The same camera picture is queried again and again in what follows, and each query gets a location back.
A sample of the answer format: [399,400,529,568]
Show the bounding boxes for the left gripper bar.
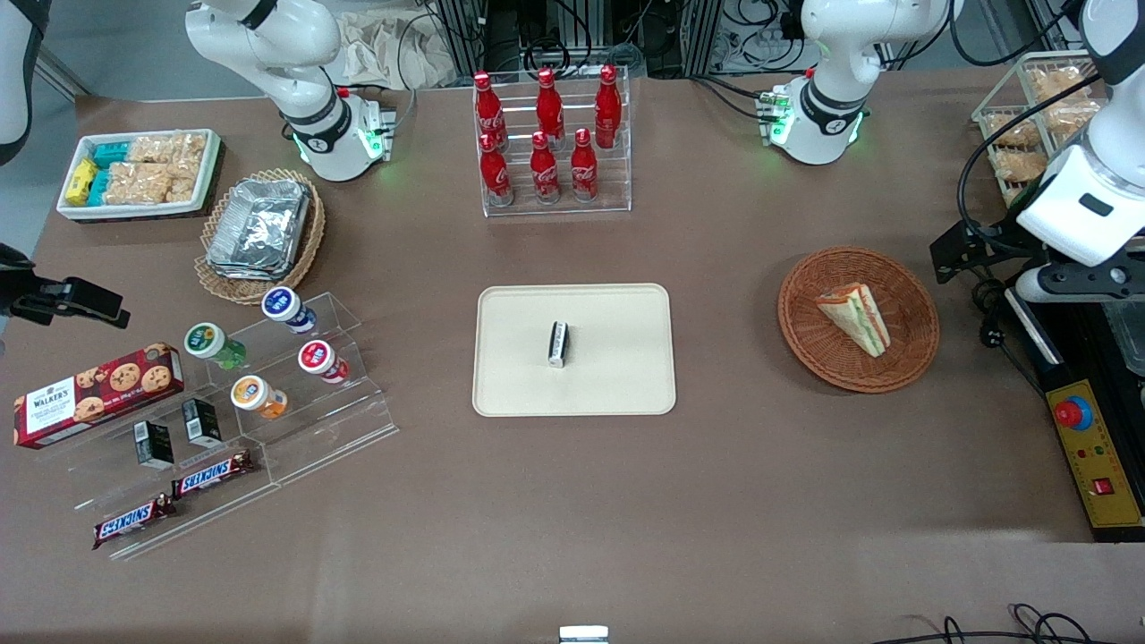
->
[930,220,1145,305]

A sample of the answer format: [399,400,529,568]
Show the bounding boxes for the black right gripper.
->
[0,245,131,328]

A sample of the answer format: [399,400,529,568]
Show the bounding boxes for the triangular sandwich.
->
[815,283,892,359]

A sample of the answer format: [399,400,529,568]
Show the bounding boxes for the white rectangular snack tray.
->
[55,129,223,221]

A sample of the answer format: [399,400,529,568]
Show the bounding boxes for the brown wicker basket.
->
[777,247,941,394]

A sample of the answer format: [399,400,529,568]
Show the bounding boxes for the aluminium foil tray stack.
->
[206,178,312,282]

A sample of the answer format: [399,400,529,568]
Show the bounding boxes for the light woven wicker basket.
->
[194,168,327,306]

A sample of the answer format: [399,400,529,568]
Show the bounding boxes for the beige serving tray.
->
[472,284,677,418]

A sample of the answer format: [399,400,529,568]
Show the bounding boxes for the red Walkers cookie box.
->
[13,343,185,450]

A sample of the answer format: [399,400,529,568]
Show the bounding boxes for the bagged bread snack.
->
[1029,67,1099,101]
[993,148,1049,184]
[1042,97,1106,135]
[984,112,1039,148]

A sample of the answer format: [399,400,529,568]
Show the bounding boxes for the green cap small bottle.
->
[184,323,247,371]

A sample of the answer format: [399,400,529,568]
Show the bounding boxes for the yellow snack pack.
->
[64,158,98,207]

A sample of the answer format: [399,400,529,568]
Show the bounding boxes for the clear rice cracker bag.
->
[168,161,205,203]
[128,132,208,165]
[105,162,173,206]

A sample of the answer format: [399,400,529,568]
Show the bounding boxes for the small black carton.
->
[134,420,175,470]
[182,398,224,449]

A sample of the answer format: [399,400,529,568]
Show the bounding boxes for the clear acrylic step display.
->
[67,358,280,563]
[208,292,400,488]

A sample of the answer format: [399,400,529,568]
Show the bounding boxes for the orange cap small bottle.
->
[231,375,289,420]

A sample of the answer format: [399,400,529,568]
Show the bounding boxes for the blue cap small bottle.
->
[261,286,317,335]

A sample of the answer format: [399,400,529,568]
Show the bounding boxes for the clear plastic container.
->
[1105,300,1145,377]

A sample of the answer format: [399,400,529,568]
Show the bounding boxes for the Snickers chocolate bar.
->
[92,495,177,550]
[171,450,256,500]

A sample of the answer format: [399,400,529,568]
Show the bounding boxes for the red cap small bottle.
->
[298,340,351,385]

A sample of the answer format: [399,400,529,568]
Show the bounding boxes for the yellow black control box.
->
[1006,291,1145,544]

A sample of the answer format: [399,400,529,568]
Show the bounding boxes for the clear acrylic bottle rack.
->
[472,67,632,218]

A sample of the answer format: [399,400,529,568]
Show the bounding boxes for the red cola bottle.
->
[530,131,562,205]
[479,132,514,208]
[473,72,509,151]
[535,68,566,144]
[570,128,599,203]
[594,64,623,149]

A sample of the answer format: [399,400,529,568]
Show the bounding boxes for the beige crumpled cloth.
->
[335,11,457,89]

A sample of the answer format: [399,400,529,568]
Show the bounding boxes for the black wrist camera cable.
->
[955,76,1101,260]

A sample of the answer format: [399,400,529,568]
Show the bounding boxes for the white wire basket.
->
[971,51,1119,208]

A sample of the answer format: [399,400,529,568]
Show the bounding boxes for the black arm base cable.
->
[691,74,772,119]

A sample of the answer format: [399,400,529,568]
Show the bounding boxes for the black coiled floor cable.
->
[895,604,1145,644]

